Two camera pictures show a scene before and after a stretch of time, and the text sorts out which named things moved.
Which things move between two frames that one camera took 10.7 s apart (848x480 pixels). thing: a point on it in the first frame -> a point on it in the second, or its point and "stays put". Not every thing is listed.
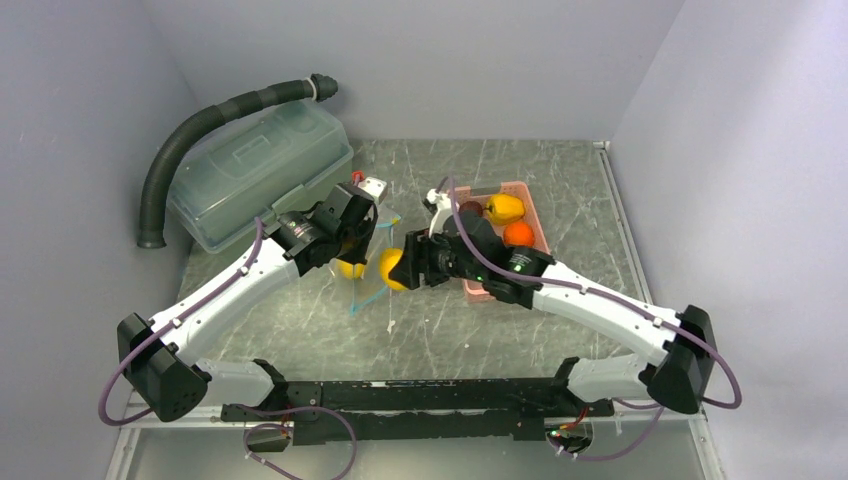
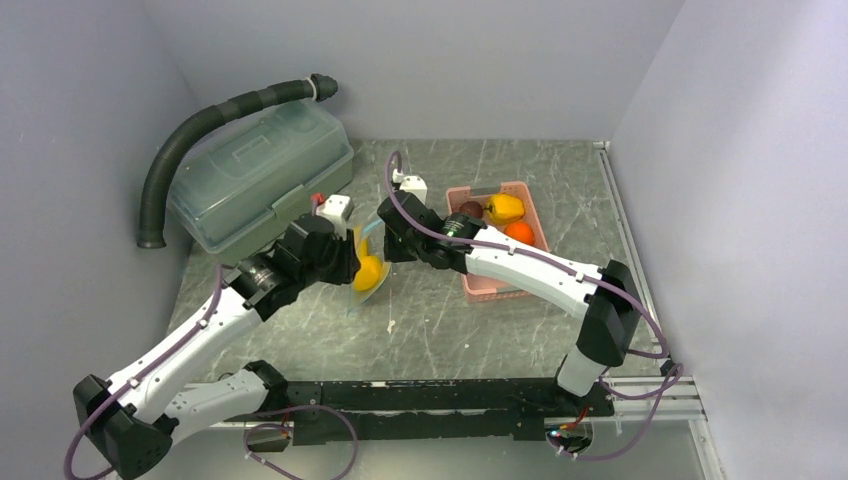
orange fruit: (518, 234) stays put
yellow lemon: (389, 257) -> (368, 274)
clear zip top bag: (371, 282) stays put
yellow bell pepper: (504, 209) stays put
